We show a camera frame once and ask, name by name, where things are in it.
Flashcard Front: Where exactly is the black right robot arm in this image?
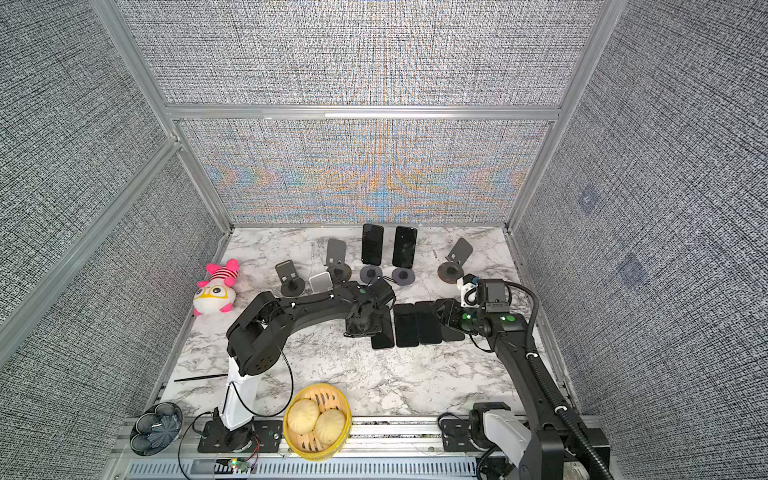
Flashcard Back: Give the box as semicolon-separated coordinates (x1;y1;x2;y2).
434;279;613;479

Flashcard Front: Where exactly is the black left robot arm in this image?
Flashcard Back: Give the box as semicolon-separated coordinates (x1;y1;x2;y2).
218;278;396;431

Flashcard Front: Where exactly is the brown right phone stand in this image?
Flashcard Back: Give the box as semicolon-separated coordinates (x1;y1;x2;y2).
437;237;474;284

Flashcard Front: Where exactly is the purple round phone stand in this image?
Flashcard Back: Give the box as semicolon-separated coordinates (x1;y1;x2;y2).
359;265;382;285

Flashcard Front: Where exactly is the brown round phone stand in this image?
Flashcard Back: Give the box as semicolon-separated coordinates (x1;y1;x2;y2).
325;238;352;285

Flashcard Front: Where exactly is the white folding phone stand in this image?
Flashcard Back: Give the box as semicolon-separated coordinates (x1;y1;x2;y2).
309;271;334;294

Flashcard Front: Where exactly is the black round phone stand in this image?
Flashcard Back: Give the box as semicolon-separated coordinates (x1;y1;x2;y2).
275;259;306;298

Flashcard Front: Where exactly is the right steamed bun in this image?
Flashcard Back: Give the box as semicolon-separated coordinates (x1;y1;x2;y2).
314;409;346;447

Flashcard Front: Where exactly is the steamed bun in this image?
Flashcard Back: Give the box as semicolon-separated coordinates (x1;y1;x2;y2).
314;409;346;447
287;398;320;435

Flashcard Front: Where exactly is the yellow bamboo steamer basket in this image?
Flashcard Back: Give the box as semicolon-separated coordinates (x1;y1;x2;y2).
283;383;352;461

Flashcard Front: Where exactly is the left steamed bun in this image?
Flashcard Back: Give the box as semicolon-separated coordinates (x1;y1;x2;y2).
287;398;320;435

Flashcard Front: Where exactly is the pink white plush toy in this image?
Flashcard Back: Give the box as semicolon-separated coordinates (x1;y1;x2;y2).
193;259;240;317

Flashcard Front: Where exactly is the black spoon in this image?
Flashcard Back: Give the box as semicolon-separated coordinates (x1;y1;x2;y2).
174;373;228;383

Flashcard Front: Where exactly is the black corrugated cable conduit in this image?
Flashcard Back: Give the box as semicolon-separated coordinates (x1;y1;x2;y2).
503;280;616;480

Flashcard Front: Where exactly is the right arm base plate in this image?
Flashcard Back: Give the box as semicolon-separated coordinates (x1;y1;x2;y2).
438;416;481;453

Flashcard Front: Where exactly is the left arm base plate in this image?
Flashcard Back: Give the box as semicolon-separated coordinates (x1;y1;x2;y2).
197;419;283;454

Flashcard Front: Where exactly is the aluminium front rail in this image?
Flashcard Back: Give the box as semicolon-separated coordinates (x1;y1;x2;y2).
101;415;625;480

